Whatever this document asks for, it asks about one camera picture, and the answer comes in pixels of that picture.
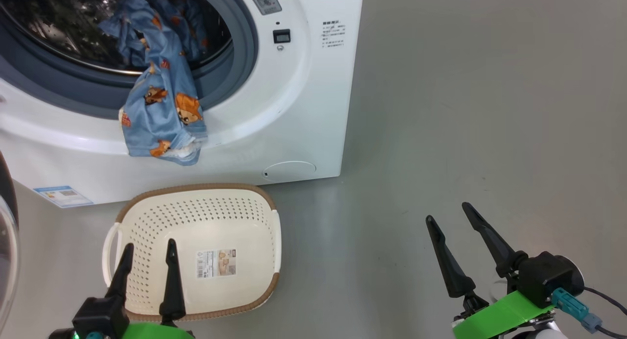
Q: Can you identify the round white filter cover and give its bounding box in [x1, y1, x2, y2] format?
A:
[262, 161, 317, 182]

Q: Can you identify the white front-load washing machine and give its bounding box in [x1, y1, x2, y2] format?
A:
[0, 0, 364, 208]

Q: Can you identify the teal right cable connector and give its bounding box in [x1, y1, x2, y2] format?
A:
[551, 287, 603, 334]

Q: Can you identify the cream perforated laundry basket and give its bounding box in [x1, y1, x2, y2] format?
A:
[102, 183, 283, 323]

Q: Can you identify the small blue cartoon garment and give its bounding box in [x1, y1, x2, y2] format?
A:
[147, 0, 216, 64]

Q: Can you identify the small black text label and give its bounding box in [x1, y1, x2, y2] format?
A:
[321, 20, 346, 48]

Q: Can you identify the blue energy label sticker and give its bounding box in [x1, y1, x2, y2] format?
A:
[33, 185, 94, 209]

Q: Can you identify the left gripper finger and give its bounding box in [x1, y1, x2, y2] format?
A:
[104, 242, 135, 301]
[159, 239, 187, 326]

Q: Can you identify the steel washer drum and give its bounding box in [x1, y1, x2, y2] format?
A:
[0, 0, 234, 76]

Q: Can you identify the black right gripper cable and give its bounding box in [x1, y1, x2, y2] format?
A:
[582, 286, 627, 339]

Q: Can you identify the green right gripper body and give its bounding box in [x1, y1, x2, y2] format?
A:
[451, 290, 557, 339]

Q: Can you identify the basket product sticker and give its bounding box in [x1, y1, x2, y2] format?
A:
[196, 249, 237, 279]

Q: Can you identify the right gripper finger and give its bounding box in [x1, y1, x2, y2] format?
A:
[425, 215, 477, 299]
[461, 202, 529, 279]

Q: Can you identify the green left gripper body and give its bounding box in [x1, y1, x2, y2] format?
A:
[121, 321, 197, 339]

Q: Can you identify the large blue cartoon garment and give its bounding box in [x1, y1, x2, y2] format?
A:
[98, 0, 209, 166]

